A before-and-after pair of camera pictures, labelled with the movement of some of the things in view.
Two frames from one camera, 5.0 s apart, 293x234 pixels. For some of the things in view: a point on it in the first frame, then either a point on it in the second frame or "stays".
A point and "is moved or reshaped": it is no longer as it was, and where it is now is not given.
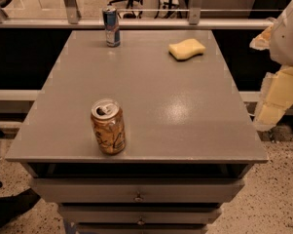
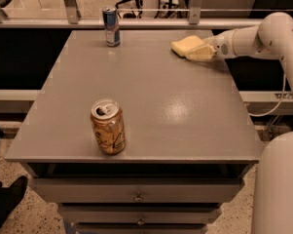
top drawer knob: x=138 y=198 stays
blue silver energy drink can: x=112 y=29 stays
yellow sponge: x=186 y=49 is moved or reshaped
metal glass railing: x=142 y=7 stays
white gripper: x=287 y=39 to x=224 y=44
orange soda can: x=108 y=123 stays
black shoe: x=5 y=209 to x=3 y=201
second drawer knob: x=140 y=221 stays
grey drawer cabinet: x=189 y=143 stays
